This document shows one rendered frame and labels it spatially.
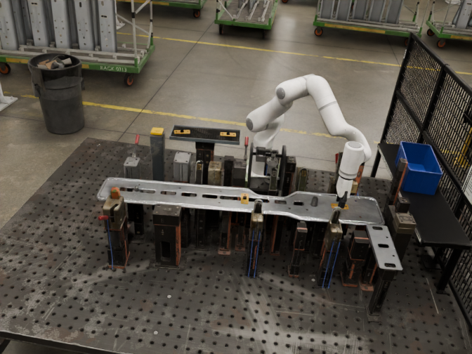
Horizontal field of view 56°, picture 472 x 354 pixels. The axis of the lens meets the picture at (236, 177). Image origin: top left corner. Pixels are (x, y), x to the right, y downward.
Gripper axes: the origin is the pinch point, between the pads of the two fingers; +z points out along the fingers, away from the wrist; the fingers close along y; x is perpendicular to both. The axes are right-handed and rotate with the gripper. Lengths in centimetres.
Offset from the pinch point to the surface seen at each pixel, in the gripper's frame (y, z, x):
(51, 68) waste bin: -231, 36, -236
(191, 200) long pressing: 5, 3, -72
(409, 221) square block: 15.3, -3.0, 28.5
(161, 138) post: -30, -10, -92
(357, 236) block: 19.2, 5.0, 5.6
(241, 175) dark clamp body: -16, 0, -49
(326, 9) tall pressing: -681, 56, 88
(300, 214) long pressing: 8.9, 3.1, -19.6
